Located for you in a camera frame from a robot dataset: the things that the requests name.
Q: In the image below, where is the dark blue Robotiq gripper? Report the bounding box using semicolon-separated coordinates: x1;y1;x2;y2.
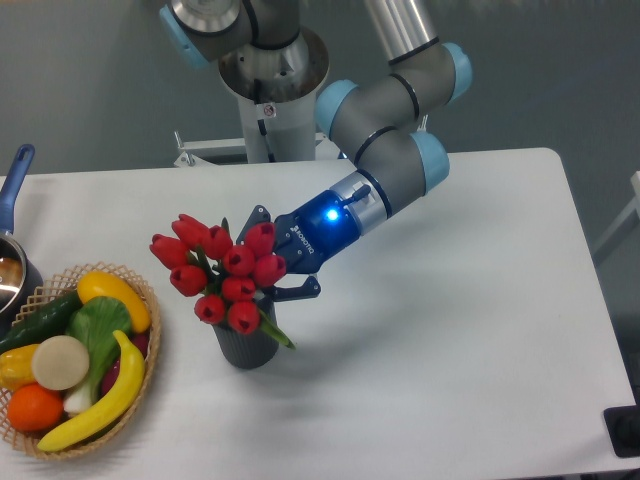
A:
236;170;389;302

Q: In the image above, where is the red tulip bouquet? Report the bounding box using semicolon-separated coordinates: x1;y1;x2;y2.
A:
149;214;294;348

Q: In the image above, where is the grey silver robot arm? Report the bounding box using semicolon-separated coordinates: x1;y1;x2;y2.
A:
159;1;473;301

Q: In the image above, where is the dark grey ribbed vase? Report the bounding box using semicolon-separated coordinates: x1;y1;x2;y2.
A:
212;324;279;370

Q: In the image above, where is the purple eggplant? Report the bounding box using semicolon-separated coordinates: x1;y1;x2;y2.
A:
100;332;149;397

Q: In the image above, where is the yellow squash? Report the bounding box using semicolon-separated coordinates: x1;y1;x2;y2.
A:
76;270;151;333

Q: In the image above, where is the green bok choy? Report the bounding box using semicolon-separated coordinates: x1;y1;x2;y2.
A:
63;296;132;417

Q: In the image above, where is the yellow banana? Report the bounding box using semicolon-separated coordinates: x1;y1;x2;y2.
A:
37;330;145;453

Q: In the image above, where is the green cucumber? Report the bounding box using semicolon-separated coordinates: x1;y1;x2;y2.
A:
1;290;82;353

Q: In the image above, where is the woven wicker basket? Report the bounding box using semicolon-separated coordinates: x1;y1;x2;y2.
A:
1;262;161;461

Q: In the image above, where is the beige round disc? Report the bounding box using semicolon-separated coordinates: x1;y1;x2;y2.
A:
31;335;89;391

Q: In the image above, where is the yellow bell pepper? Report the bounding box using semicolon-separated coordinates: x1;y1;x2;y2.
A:
1;344;39;391

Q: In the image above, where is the orange fruit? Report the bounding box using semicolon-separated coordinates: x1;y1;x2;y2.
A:
7;383;63;432

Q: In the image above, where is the white furniture edge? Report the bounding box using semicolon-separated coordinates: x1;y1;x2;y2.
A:
592;171;639;268

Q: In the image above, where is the black device at table edge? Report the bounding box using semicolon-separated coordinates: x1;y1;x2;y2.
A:
603;405;639;458

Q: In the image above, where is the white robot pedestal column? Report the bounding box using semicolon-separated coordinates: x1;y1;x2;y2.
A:
218;26;329;163

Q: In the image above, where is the blue handled saucepan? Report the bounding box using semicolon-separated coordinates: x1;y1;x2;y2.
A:
1;144;43;338

